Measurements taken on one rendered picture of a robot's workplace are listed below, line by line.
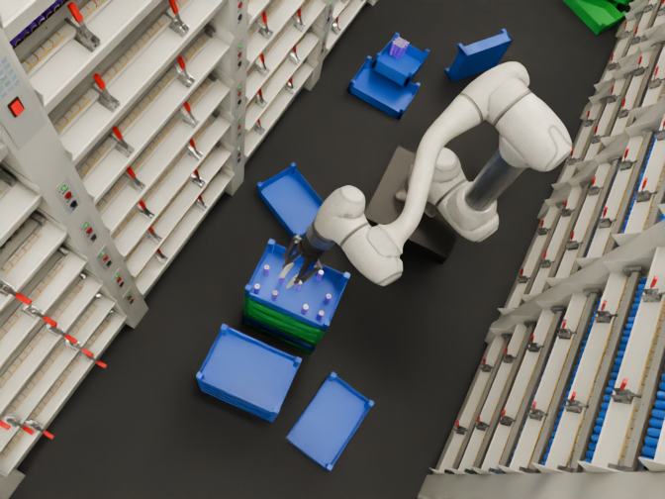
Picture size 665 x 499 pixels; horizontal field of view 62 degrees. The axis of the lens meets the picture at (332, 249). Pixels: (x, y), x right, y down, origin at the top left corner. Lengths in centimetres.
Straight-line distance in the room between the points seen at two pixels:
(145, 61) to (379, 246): 72
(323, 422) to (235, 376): 44
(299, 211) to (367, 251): 105
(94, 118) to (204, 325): 116
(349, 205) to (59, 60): 74
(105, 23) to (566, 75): 267
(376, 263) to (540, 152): 52
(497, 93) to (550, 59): 188
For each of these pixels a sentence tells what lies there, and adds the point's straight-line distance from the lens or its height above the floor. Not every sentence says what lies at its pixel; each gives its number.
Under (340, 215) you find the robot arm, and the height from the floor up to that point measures 91.
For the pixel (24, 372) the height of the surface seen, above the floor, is 55.
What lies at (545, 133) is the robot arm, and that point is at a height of 110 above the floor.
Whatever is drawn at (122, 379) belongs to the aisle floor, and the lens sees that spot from 228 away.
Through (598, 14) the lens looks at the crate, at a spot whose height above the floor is 0.
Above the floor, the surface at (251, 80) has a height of 56.
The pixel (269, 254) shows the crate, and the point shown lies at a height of 40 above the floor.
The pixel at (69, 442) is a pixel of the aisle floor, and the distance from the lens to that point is 229.
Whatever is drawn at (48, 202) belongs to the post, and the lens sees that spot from 132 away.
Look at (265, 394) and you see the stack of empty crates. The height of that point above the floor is 24.
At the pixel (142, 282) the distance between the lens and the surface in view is 218.
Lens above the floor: 221
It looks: 66 degrees down
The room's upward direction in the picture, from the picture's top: 23 degrees clockwise
